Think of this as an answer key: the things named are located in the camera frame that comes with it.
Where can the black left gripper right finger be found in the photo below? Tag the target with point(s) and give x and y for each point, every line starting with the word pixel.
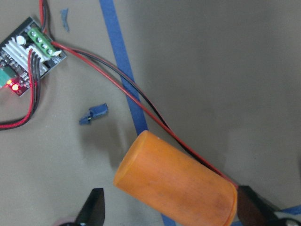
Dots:
pixel 254 210

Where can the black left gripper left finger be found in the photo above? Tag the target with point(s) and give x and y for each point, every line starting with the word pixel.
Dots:
pixel 93 210

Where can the plain orange cylinder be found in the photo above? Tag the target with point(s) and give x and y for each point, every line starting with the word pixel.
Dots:
pixel 169 181

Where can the blue tape scrap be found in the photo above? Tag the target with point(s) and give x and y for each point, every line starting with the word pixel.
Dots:
pixel 93 113

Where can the motor controller circuit board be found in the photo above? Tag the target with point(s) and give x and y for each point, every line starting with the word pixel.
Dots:
pixel 14 52

